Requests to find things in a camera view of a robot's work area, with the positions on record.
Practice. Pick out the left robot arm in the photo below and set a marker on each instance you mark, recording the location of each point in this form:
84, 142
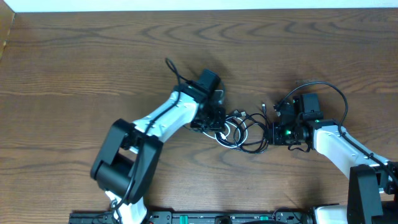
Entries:
128, 157

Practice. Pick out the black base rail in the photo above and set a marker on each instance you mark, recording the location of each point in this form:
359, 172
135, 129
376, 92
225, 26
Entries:
280, 216

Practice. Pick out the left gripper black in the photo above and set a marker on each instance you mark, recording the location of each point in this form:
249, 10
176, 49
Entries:
210, 121

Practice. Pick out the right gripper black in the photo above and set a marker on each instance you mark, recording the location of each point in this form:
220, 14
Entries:
275, 139

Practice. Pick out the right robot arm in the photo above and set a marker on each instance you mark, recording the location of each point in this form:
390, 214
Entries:
370, 175

